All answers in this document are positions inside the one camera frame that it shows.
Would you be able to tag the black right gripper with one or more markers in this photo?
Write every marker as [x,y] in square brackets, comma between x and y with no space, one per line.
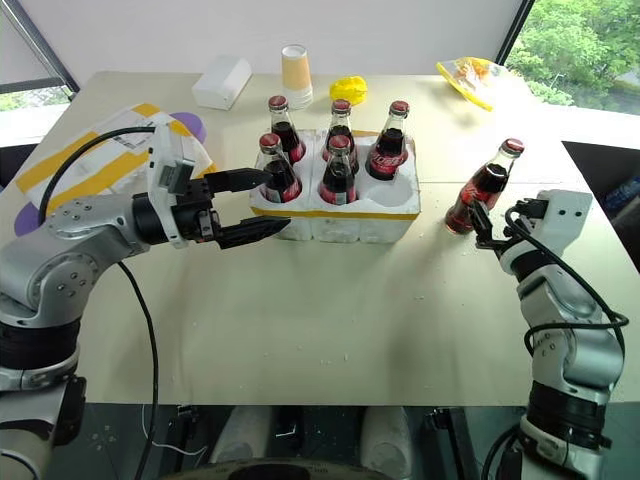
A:
[526,209]

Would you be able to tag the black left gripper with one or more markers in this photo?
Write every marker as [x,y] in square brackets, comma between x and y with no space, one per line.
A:
[196,220]

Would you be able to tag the glass cola bottle red cap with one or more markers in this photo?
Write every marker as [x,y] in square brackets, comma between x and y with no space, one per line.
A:
[475,192]
[341,125]
[280,180]
[337,180]
[387,155]
[282,132]

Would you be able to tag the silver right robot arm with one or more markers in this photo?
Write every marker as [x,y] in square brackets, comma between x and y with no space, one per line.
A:
[575,310]

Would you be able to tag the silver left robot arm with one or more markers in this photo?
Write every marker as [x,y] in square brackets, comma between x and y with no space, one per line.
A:
[75,225]

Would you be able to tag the white foam crate yellow tape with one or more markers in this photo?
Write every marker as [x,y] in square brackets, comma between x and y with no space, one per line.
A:
[350,225]

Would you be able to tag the white tissue box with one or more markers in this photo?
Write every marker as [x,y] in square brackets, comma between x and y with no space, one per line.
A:
[220,82]

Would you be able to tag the white foam box yellow tape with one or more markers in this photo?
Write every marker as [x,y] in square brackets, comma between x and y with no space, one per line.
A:
[85,165]

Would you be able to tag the purple mat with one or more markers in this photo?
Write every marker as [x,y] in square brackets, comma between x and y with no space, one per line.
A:
[192,125]

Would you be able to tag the stacked orange paper cups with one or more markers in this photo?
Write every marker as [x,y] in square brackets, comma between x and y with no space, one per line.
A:
[296,75]

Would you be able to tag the yellow clear snack bag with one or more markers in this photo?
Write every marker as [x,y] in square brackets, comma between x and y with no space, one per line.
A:
[465,75]

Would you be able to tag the crumpled yellow plastic bag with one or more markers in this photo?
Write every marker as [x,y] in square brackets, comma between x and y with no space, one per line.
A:
[349,89]

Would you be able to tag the white rounded robot leg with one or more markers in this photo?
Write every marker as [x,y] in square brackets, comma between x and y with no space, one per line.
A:
[387,440]
[242,435]

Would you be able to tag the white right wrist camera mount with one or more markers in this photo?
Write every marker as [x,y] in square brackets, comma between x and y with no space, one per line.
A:
[567,215]

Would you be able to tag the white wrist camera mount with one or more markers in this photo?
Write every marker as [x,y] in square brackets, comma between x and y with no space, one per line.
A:
[567,215]
[162,150]

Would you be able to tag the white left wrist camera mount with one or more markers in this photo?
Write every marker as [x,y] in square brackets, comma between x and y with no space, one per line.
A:
[162,150]

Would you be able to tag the black window frame bar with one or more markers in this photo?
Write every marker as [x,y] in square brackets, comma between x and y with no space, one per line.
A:
[515,30]
[40,47]

